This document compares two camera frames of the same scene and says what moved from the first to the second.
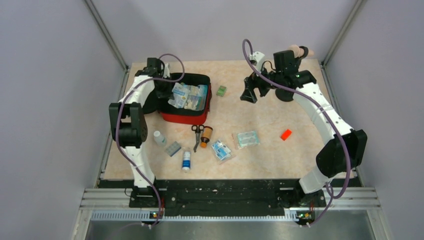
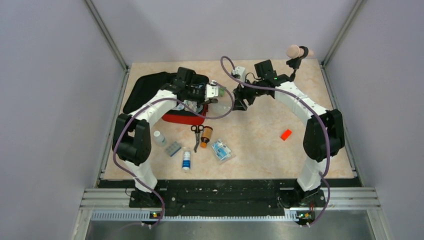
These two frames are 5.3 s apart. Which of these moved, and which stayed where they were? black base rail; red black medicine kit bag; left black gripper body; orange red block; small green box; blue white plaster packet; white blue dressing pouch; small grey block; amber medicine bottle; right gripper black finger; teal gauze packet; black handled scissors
Moved: left black gripper body; white blue dressing pouch; right gripper black finger; teal gauze packet
Stayed: small green box; small grey block; blue white plaster packet; black base rail; orange red block; red black medicine kit bag; black handled scissors; amber medicine bottle
